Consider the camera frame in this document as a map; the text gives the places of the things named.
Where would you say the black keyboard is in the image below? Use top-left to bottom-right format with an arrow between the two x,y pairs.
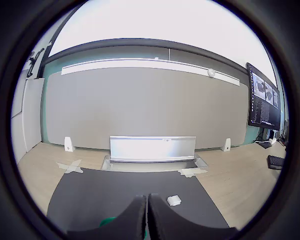
267,154 -> 286,171

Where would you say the white tape patch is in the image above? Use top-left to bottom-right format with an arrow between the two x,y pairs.
178,167 -> 210,179
55,159 -> 85,175

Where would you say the grey partition panel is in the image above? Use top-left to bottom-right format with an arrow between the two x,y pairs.
44,66 -> 249,151

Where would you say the small white plastic terminal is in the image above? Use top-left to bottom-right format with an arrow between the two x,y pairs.
166,195 -> 182,207

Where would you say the black computer monitor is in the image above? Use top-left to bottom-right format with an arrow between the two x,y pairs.
246,62 -> 281,132

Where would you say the dark grey mat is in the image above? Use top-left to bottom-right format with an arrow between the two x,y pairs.
46,166 -> 231,230

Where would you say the round green lid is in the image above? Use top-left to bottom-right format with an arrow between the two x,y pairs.
97,216 -> 116,228

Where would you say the white partition foot bracket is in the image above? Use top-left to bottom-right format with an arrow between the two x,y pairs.
64,136 -> 76,152
220,137 -> 232,152

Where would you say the white partition top rail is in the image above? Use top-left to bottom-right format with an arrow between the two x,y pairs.
60,59 -> 241,87

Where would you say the white side partition panel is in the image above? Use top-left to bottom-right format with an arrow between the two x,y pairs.
10,77 -> 45,161

